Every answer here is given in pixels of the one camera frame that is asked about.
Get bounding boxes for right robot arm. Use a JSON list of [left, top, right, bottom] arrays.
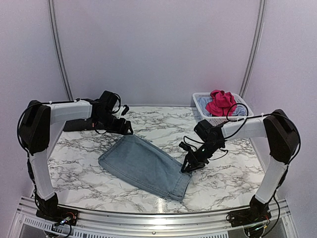
[[179, 109, 301, 227]]

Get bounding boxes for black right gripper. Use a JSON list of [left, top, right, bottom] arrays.
[[181, 140, 222, 173]]

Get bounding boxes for aluminium front rail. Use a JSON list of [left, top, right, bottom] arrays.
[[14, 204, 290, 238]]

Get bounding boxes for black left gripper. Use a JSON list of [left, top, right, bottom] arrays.
[[94, 111, 133, 134]]

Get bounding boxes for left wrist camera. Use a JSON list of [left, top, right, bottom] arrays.
[[118, 105, 129, 117]]

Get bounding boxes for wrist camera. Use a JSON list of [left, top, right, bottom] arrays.
[[179, 141, 197, 152], [118, 105, 129, 117]]

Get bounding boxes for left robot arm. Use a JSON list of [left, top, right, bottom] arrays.
[[17, 91, 133, 223]]

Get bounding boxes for white plastic laundry basket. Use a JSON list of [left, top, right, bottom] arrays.
[[192, 92, 254, 125]]

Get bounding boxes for grey denim jeans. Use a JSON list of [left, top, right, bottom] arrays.
[[98, 135, 192, 202]]

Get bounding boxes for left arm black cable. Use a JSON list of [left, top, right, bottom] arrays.
[[16, 92, 122, 154]]

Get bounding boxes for black pinstriped shirt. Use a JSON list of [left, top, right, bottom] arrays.
[[63, 119, 94, 132]]

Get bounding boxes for red garment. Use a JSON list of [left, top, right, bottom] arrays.
[[206, 90, 237, 117]]

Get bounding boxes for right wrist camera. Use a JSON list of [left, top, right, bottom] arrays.
[[179, 141, 197, 152]]

